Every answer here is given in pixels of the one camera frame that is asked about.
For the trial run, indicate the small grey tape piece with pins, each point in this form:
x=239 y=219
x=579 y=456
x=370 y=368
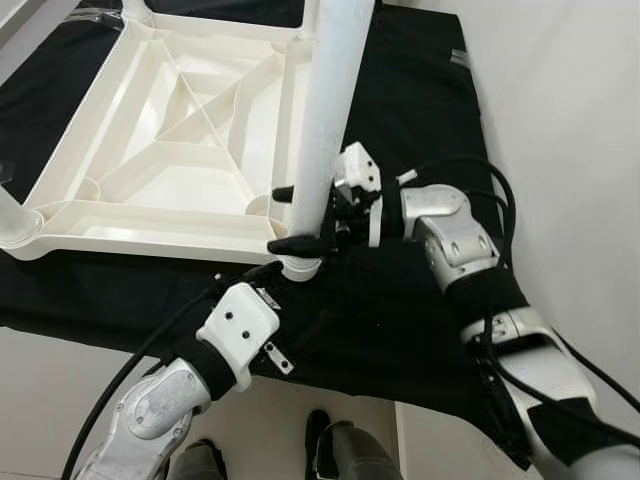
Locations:
x=460 y=58

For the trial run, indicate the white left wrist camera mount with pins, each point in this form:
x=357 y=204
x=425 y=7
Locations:
x=235 y=320

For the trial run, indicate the white plastic table top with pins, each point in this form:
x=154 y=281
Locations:
x=150 y=150

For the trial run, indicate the black cloth table cover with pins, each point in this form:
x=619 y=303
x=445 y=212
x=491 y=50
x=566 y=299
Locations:
x=420 y=80

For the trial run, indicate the clear adhesive tape patch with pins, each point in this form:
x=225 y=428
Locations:
x=7 y=170
x=95 y=14

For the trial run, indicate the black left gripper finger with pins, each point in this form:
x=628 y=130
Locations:
x=262 y=272

